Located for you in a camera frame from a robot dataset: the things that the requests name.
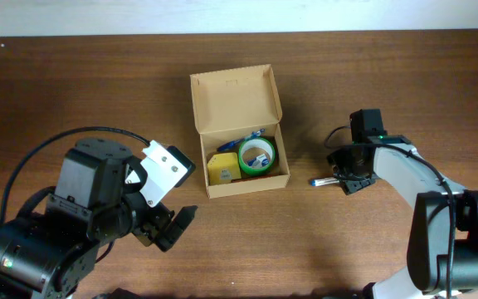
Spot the blue white board marker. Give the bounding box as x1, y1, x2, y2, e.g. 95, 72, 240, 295
310, 177, 340, 187

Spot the yellow spiral notepad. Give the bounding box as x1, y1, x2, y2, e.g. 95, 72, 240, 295
207, 152, 241, 185

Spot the blue ballpoint pen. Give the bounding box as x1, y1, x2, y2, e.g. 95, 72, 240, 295
217, 129, 265, 152

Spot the white blue staples box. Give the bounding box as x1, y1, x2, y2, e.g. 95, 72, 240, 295
247, 154, 270, 169

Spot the green tape roll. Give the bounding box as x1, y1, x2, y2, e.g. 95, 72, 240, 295
238, 137, 276, 177

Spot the brown cardboard box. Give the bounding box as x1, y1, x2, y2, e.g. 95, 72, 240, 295
190, 65, 290, 199

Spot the orange stapler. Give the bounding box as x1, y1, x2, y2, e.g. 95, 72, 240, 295
231, 175, 274, 183

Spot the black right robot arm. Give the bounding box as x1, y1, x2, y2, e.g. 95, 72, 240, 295
327, 109, 478, 299

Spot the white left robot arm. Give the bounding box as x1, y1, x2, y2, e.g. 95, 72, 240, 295
0, 138, 197, 298

